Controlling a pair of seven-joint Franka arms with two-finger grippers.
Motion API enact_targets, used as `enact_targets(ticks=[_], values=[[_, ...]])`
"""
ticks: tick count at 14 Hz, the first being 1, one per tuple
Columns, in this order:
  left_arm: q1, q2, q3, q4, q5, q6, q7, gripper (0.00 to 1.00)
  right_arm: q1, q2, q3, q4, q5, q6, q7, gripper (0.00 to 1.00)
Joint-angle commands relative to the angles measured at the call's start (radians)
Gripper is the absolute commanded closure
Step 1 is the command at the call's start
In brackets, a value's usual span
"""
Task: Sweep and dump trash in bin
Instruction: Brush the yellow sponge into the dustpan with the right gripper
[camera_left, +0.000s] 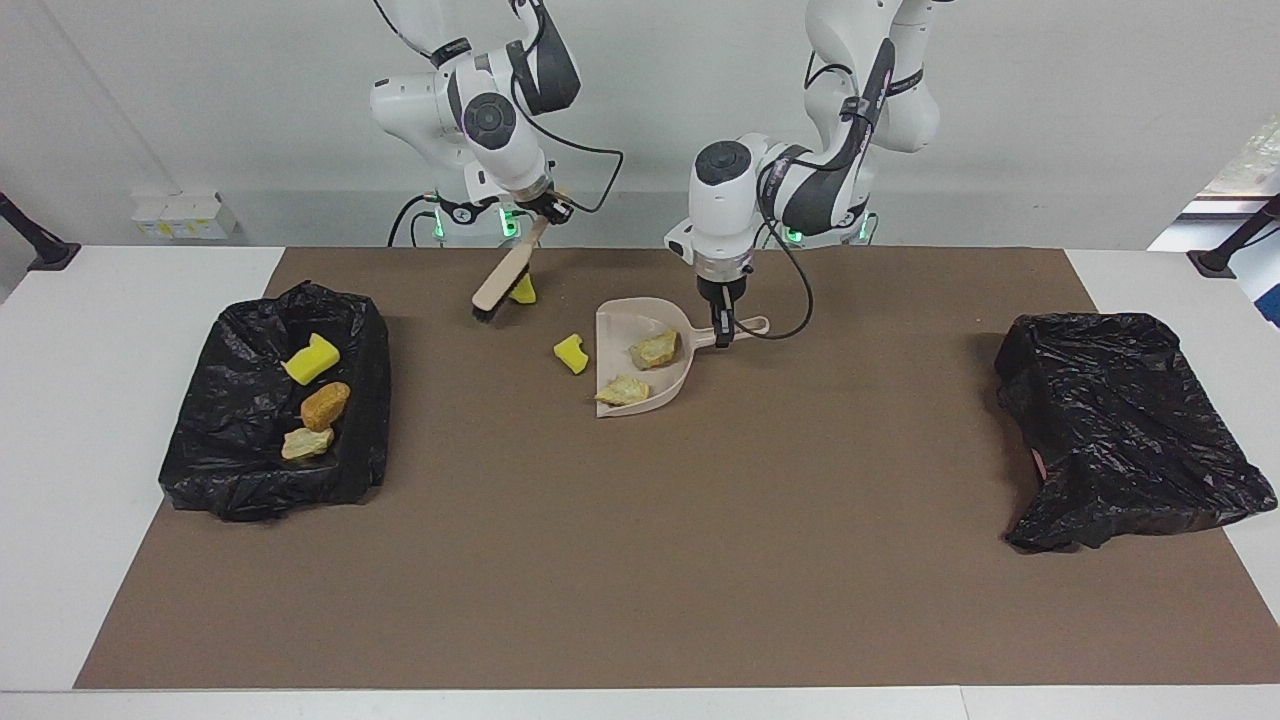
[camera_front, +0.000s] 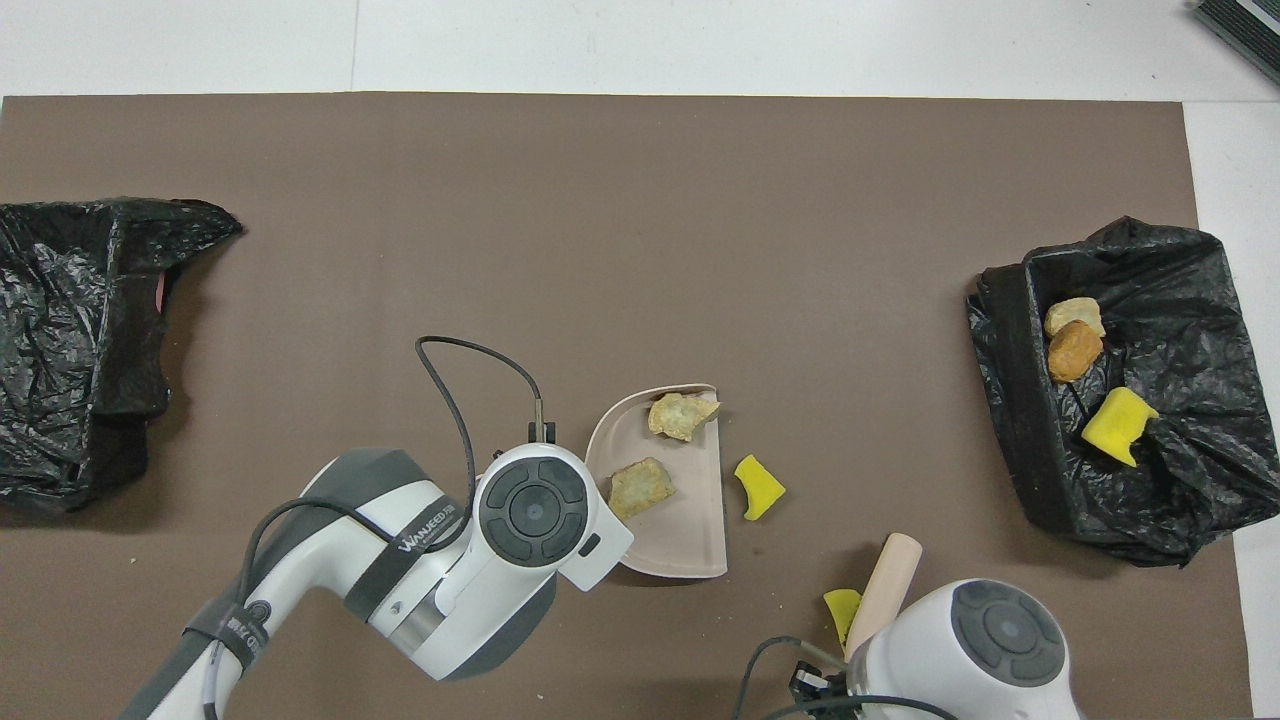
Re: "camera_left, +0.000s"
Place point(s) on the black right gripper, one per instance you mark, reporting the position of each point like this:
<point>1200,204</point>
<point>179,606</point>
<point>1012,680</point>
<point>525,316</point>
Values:
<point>535,202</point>

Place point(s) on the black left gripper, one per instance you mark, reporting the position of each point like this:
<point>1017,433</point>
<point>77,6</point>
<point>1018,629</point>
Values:
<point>722,293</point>

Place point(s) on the pale crumbly bread chunk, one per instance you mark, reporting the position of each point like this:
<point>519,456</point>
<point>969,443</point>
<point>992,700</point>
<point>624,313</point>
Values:
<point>655,350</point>
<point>622,391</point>

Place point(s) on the beige plastic dustpan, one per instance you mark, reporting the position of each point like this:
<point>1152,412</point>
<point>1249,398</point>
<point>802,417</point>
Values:
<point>665,385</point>

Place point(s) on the beige hand brush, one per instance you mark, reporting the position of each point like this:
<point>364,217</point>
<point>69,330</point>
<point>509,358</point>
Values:
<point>505,275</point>

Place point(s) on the yellow sponge piece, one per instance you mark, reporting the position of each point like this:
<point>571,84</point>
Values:
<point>312,359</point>
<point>572,354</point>
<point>524,291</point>

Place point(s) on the brown bread roll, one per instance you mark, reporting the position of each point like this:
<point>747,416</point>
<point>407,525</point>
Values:
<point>325,405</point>

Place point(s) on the striped croissant piece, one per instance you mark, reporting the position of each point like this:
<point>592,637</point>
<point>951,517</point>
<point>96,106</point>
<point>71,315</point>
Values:
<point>306,443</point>

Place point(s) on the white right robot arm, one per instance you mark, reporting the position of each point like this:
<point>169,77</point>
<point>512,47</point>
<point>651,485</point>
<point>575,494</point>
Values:
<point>415,110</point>

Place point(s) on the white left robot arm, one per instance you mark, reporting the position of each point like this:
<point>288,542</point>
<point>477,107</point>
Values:
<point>720,215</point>

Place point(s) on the pink bin edge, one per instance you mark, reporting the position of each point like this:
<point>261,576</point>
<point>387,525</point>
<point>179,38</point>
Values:
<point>1040,462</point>

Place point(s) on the black bag trash bin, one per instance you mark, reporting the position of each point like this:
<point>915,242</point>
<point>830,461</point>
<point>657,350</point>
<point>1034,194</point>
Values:
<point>230,440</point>

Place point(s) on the empty black bag bin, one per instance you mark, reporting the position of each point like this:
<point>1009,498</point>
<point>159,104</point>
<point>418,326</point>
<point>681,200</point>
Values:
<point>1130,430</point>

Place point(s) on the brown table mat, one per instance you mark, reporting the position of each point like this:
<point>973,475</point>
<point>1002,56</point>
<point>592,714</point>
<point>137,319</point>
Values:
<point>700,560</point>

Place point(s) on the white wall socket box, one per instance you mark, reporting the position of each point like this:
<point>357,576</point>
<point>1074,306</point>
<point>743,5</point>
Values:
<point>185,215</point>

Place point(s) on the black clamp mount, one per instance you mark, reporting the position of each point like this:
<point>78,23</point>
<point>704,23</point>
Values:
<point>1225,255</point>
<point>40,245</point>

